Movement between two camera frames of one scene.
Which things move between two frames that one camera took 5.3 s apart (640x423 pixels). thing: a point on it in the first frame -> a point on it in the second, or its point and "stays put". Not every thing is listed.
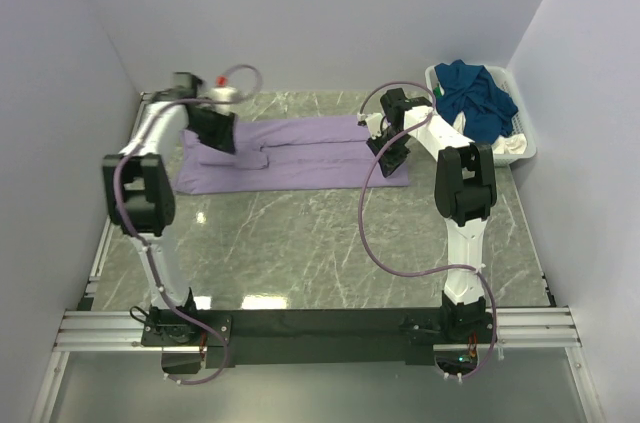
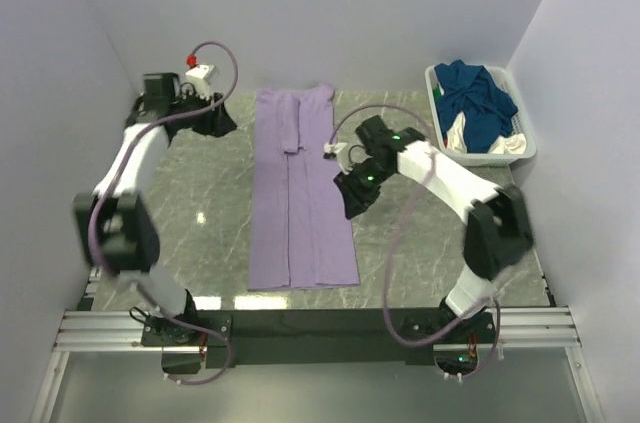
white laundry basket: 502,80 stays put
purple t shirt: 285,153 -> 299,232
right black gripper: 388,152 -> 353,190
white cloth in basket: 514,144 stays put
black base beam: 321,336 stays put
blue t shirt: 472,92 stays put
